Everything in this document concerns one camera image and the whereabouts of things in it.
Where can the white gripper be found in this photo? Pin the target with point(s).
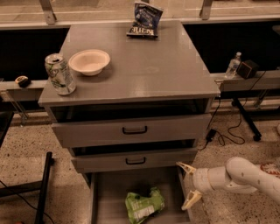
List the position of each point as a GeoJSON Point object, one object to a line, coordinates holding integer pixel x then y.
{"type": "Point", "coordinates": [199, 178]}

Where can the green rice chip bag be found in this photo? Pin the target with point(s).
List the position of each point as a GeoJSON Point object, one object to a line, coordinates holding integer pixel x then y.
{"type": "Point", "coordinates": [139, 208]}

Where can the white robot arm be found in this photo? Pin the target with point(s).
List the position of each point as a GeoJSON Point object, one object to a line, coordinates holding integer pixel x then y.
{"type": "Point", "coordinates": [238, 175]}

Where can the grey middle drawer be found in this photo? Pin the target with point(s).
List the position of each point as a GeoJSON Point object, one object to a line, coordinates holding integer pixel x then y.
{"type": "Point", "coordinates": [133, 160]}

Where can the grey top drawer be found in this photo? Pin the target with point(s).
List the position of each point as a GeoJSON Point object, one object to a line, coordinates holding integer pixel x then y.
{"type": "Point", "coordinates": [131, 131]}

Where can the grey open bottom drawer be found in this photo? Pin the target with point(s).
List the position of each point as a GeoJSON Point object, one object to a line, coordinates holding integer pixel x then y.
{"type": "Point", "coordinates": [109, 191]}

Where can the grey drawer cabinet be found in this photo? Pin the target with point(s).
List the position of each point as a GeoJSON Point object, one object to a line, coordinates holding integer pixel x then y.
{"type": "Point", "coordinates": [145, 78]}

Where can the blue kettle chip bag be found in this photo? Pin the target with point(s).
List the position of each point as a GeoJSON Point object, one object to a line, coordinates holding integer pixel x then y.
{"type": "Point", "coordinates": [146, 20]}

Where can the white red sneaker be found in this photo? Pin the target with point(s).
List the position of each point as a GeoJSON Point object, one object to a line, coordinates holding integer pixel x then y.
{"type": "Point", "coordinates": [271, 169]}

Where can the clear plastic water bottle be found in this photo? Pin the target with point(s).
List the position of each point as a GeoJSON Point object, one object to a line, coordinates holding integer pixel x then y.
{"type": "Point", "coordinates": [233, 65]}

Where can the small black box speaker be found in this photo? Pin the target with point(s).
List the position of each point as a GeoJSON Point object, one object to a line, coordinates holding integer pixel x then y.
{"type": "Point", "coordinates": [247, 69]}

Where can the black stand left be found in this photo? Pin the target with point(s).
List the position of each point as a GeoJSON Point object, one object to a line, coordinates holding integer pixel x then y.
{"type": "Point", "coordinates": [40, 186]}

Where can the white paper bowl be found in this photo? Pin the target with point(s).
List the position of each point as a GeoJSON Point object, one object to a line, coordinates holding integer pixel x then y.
{"type": "Point", "coordinates": [89, 62]}

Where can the silver green soda can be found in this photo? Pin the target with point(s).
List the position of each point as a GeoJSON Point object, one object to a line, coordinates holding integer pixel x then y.
{"type": "Point", "coordinates": [58, 71]}

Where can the small tape measure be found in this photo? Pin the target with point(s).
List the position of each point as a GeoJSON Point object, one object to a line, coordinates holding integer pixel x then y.
{"type": "Point", "coordinates": [23, 81]}

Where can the black power adapter with cable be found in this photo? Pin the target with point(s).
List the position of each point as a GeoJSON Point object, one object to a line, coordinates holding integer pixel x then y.
{"type": "Point", "coordinates": [211, 133]}

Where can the grey side shelf rail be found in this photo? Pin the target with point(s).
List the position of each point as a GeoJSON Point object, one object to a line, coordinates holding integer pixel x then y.
{"type": "Point", "coordinates": [261, 81]}

